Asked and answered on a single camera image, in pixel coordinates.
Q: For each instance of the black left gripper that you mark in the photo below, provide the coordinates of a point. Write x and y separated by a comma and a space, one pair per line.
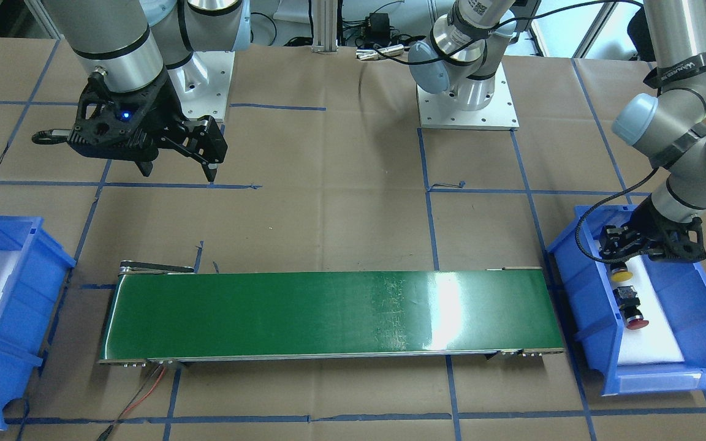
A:
642, 225

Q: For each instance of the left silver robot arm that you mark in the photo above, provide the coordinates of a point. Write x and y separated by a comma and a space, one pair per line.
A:
464, 48

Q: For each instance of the yellow push button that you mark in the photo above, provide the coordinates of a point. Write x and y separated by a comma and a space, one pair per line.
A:
619, 273

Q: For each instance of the blue bin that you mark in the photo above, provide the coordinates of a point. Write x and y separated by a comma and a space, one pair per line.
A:
666, 356
33, 266

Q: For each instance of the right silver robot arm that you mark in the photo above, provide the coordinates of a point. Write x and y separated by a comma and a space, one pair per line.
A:
131, 41

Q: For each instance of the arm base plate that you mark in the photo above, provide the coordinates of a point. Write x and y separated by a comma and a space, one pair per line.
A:
203, 84
477, 105

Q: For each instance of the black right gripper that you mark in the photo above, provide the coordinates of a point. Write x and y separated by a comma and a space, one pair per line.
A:
165, 115

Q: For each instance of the green conveyor belt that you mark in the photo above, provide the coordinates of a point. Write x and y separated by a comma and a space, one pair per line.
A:
186, 317

